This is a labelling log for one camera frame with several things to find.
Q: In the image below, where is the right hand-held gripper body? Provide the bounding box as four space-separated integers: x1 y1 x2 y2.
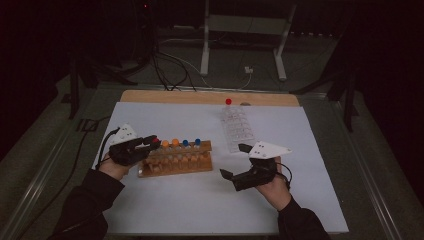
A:
232 140 293 192

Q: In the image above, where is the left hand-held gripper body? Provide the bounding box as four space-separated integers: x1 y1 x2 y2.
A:
108 123 152 167

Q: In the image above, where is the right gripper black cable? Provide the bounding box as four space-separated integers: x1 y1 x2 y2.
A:
275 162 294 192

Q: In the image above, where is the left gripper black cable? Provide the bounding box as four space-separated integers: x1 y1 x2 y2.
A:
95 126 121 170

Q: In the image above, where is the white table mat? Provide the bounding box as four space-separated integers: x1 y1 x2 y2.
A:
71 101 350 236

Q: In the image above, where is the wooden test tube rack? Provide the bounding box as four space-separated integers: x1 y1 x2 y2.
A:
137 139 214 179

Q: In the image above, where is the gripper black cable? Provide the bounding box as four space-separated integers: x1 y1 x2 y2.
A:
95 126 121 170
275 162 294 192

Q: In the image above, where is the grey metal stand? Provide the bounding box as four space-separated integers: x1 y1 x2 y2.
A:
199 0 298 82

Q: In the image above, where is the black floor cable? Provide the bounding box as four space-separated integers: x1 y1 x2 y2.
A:
15 115 112 240

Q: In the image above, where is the clear plastic test tube rack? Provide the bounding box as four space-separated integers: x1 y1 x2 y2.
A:
220 104 256 154

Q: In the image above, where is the white cable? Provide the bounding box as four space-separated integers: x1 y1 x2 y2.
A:
159 38 253 91

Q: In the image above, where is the person's right hand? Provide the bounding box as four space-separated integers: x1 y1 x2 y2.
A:
254 155 292 212

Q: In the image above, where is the person's left hand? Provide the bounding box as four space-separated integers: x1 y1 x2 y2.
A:
98 153 132 181

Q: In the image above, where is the black stand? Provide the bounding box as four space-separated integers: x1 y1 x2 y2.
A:
289 64 360 133
67 54 138 120

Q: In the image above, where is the bundle of black cables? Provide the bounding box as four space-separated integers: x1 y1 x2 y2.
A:
146 43 198 92

